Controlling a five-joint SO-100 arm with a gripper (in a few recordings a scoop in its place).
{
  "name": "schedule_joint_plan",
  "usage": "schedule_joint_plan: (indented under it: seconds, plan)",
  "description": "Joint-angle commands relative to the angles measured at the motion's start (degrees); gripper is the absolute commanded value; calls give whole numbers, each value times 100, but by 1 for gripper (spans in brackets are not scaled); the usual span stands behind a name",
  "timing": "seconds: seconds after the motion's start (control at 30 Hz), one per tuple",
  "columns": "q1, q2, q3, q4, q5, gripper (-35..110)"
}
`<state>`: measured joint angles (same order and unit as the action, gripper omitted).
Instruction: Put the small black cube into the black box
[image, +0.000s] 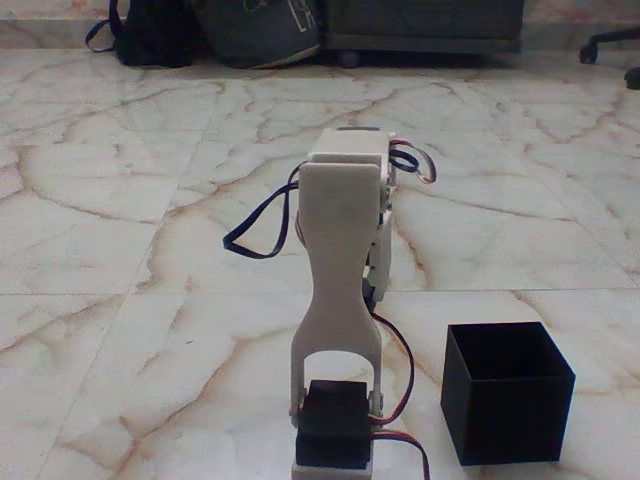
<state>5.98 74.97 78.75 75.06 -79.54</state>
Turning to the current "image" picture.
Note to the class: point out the black box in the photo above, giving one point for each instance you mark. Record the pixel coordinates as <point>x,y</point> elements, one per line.
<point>505,420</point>

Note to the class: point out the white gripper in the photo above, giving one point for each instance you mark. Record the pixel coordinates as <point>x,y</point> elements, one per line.
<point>386,262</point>

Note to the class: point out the black office chair base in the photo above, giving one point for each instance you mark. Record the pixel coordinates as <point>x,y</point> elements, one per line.
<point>607,39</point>

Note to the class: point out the dark cabinet on wheels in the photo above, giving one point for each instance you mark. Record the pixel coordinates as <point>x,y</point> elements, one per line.
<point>425,25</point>

